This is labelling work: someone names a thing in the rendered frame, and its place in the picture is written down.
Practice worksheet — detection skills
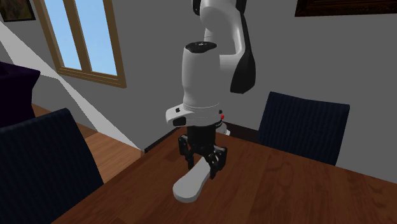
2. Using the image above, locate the wooden framed window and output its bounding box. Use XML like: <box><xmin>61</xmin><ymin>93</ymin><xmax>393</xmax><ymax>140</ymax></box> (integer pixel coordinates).
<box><xmin>32</xmin><ymin>0</ymin><xmax>127</xmax><ymax>89</ymax></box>

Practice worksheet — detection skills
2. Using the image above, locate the white flat elongated object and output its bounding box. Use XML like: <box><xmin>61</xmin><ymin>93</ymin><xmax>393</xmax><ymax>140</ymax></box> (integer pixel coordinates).
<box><xmin>172</xmin><ymin>156</ymin><xmax>214</xmax><ymax>204</ymax></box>

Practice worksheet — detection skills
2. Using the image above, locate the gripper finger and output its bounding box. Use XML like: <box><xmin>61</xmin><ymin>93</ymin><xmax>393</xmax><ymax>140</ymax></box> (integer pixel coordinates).
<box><xmin>205</xmin><ymin>146</ymin><xmax>228</xmax><ymax>180</ymax></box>
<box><xmin>178</xmin><ymin>134</ymin><xmax>195</xmax><ymax>170</ymax></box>

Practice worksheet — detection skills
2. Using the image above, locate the dark purple armchair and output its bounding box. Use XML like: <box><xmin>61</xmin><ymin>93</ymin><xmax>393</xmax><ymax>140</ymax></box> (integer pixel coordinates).
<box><xmin>0</xmin><ymin>60</ymin><xmax>41</xmax><ymax>129</ymax></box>

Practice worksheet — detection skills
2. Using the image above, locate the wide dark framed wall picture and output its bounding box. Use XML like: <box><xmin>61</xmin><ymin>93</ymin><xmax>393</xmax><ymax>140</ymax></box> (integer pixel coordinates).
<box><xmin>294</xmin><ymin>0</ymin><xmax>397</xmax><ymax>18</ymax></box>

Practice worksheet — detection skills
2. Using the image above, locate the brown wooden table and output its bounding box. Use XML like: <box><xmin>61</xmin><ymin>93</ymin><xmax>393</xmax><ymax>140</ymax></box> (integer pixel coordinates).
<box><xmin>51</xmin><ymin>125</ymin><xmax>397</xmax><ymax>224</ymax></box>

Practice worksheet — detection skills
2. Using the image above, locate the small dark wall picture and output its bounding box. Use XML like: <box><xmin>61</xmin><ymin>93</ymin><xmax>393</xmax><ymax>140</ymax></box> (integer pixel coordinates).
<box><xmin>0</xmin><ymin>0</ymin><xmax>36</xmax><ymax>22</ymax></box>

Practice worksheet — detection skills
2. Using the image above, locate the dark blue chair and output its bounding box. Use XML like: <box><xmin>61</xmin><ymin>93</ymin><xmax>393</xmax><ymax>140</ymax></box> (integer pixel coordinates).
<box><xmin>0</xmin><ymin>107</ymin><xmax>104</xmax><ymax>224</ymax></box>
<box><xmin>256</xmin><ymin>91</ymin><xmax>351</xmax><ymax>167</ymax></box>

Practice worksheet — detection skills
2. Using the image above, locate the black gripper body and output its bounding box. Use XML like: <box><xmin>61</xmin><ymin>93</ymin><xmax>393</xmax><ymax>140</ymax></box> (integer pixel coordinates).
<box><xmin>186</xmin><ymin>123</ymin><xmax>221</xmax><ymax>156</ymax></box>

